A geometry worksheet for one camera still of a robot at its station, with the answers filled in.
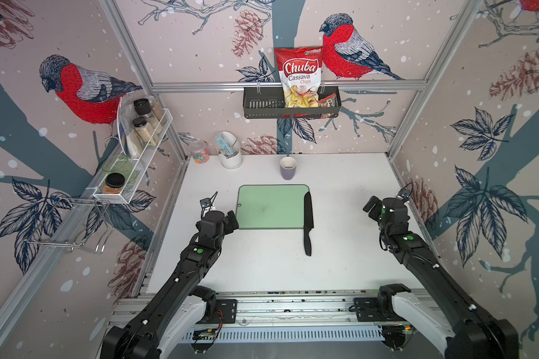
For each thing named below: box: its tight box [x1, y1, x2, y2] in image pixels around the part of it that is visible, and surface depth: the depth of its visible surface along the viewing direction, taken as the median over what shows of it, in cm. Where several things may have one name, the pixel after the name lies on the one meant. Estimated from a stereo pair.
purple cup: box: [279, 156, 298, 181], surface depth 110 cm
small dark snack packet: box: [318, 93, 339, 108], surface depth 89 cm
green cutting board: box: [236, 183, 310, 230], surface depth 101 cm
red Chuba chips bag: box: [273, 46, 323, 108], surface depth 83 cm
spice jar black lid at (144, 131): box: [132, 116, 158, 147], surface depth 78 cm
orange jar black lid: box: [103, 172, 126, 194], surface depth 61 cm
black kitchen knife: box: [303, 191, 315, 257], surface depth 96 cm
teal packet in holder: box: [216, 136, 234, 157], surface depth 106 cm
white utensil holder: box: [214, 130, 243, 170], surface depth 112 cm
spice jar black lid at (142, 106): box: [133, 97, 152, 116], surface depth 81 cm
